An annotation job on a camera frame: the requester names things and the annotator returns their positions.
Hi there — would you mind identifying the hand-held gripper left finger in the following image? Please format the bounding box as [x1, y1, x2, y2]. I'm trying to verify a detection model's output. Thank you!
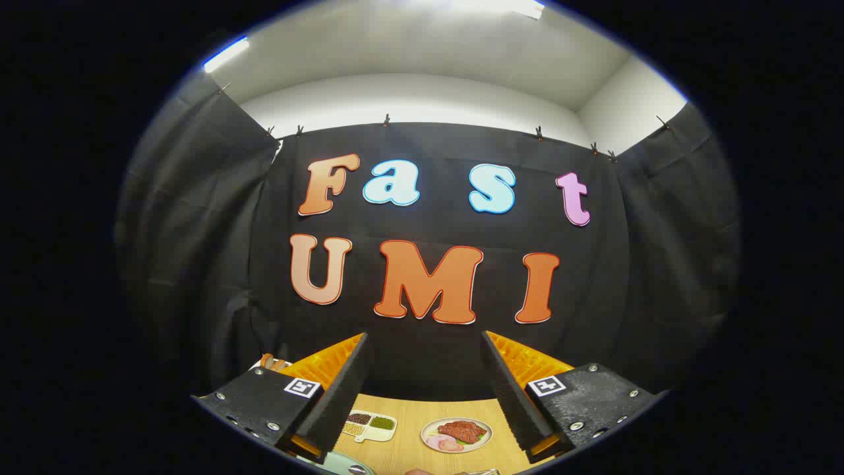
[191, 332, 370, 464]

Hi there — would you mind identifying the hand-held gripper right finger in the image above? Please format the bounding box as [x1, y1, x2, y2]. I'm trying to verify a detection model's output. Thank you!
[480, 330, 667, 464]

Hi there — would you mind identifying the white divided bean tray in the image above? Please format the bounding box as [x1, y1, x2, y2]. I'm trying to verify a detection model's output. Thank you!
[342, 410, 398, 443]

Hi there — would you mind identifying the brown meat slice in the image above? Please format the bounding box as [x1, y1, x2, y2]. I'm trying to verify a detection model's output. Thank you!
[437, 420, 489, 444]

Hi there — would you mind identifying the light blue plate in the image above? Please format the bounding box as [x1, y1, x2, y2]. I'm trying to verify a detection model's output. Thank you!
[297, 451, 377, 475]

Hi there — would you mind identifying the grey round food plate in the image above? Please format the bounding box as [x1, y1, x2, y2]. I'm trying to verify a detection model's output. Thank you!
[421, 417, 494, 454]

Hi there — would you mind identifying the row of small cloth clips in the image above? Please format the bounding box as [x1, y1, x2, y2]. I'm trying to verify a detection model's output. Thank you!
[221, 82, 670, 162]

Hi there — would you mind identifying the ceiling light strip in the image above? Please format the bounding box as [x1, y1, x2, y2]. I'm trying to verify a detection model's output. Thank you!
[202, 36, 251, 73]

